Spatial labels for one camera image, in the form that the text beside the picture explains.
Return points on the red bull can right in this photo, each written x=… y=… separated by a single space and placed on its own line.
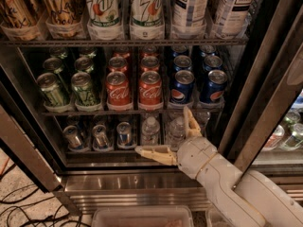
x=124 y=134

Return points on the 7up can left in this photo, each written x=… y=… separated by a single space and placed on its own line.
x=103 y=13

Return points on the red bull can middle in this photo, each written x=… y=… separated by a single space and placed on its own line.
x=101 y=141

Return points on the water bottle middle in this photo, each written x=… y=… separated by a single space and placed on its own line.
x=175 y=133

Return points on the blue pepsi can front left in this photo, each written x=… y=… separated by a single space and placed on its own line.
x=181 y=87

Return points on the clear plastic bin left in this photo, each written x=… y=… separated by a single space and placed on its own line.
x=143 y=216

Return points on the blue pepsi can front right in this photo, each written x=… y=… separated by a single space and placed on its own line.
x=214 y=86

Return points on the green can front left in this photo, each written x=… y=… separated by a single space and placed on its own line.
x=55 y=95

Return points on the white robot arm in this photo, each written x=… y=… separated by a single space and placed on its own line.
x=244 y=199

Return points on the clear plastic bin right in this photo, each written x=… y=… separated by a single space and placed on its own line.
x=214 y=219

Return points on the glass fridge door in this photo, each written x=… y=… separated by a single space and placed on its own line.
x=267 y=82

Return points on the green can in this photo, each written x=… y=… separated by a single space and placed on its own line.
x=84 y=88
x=56 y=66
x=84 y=64
x=55 y=95

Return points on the orange lacroix can left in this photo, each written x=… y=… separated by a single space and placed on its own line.
x=16 y=14

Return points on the teas tea bottle left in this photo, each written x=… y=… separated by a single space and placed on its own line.
x=189 y=13

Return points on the water bottle left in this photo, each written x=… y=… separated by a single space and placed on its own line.
x=150 y=131

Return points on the teas tea bottle right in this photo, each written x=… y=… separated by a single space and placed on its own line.
x=229 y=17

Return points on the blue pepsi can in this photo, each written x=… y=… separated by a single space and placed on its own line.
x=181 y=87
x=214 y=86
x=213 y=62
x=182 y=62

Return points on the clear plastic bin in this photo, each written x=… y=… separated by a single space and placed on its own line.
x=214 y=219
x=143 y=216

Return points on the steel fridge frame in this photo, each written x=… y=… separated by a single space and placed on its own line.
x=85 y=182

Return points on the orange lacroix can right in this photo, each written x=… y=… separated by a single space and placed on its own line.
x=63 y=18

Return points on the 7up can right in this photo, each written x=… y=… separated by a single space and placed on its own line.
x=146 y=13

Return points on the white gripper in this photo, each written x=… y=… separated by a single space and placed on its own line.
x=196 y=156

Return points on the green can front right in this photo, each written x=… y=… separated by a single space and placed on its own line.
x=84 y=88

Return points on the red coke can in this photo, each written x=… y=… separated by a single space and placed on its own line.
x=118 y=64
x=118 y=90
x=150 y=88
x=149 y=63

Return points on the red bull can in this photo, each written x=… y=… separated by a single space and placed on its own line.
x=72 y=135
x=124 y=134
x=101 y=141

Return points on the teas tea bottle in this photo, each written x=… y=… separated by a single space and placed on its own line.
x=189 y=13
x=229 y=17

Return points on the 7up can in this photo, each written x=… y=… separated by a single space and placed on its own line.
x=146 y=13
x=103 y=13

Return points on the red bull can left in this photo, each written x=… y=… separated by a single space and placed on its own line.
x=72 y=135

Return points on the orange lacroix can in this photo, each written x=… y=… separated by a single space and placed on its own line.
x=16 y=14
x=63 y=18

